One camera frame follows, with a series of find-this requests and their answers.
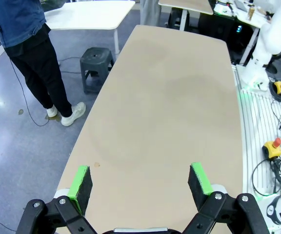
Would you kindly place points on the white table with rounded corners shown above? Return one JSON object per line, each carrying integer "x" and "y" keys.
{"x": 89, "y": 14}

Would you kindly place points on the black computer tower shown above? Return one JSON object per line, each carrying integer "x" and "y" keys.
{"x": 218, "y": 31}

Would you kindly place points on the grey plastic stool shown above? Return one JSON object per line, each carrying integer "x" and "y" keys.
{"x": 95, "y": 57}

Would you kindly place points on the brown-topped table with white leg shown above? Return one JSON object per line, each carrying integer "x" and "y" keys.
{"x": 186, "y": 5}

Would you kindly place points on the person in grey trousers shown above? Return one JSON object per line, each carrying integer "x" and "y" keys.
{"x": 150, "y": 12}

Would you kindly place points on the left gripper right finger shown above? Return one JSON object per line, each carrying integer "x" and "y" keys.
{"x": 199, "y": 185}

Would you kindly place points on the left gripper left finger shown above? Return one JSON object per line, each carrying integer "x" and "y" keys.
{"x": 82, "y": 187}

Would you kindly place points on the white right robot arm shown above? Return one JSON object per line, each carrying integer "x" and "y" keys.
{"x": 269, "y": 36}

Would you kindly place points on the person in denim jacket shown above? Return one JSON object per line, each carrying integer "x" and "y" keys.
{"x": 21, "y": 19}

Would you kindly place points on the cluttered white desk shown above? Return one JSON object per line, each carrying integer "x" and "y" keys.
{"x": 256, "y": 20}

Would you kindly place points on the white slatted robot base platform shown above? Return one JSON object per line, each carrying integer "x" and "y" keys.
{"x": 255, "y": 117}

